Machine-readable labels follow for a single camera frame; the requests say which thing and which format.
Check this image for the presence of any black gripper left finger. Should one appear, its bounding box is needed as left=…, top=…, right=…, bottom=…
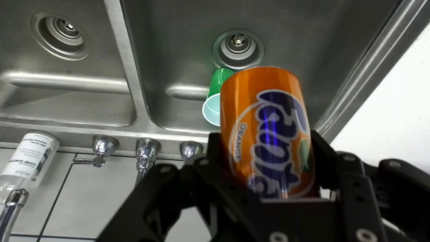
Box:
left=95, top=134, right=264, bottom=242

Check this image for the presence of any stainless steel double sink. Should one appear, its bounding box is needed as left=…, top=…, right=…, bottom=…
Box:
left=0, top=0, right=428, bottom=158

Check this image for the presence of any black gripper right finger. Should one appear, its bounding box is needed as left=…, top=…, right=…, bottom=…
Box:
left=310, top=131, right=430, bottom=242

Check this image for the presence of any green plastic cup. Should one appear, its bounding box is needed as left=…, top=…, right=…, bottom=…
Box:
left=201, top=68, right=233, bottom=127

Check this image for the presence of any chrome faucet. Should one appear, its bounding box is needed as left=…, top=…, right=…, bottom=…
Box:
left=0, top=135, right=205, bottom=242

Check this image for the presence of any orange Fanta can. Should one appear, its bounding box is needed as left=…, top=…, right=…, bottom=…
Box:
left=220, top=68, right=318, bottom=200

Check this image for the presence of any clear hand soap bottle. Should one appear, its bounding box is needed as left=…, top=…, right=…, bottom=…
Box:
left=0, top=132, right=59, bottom=192

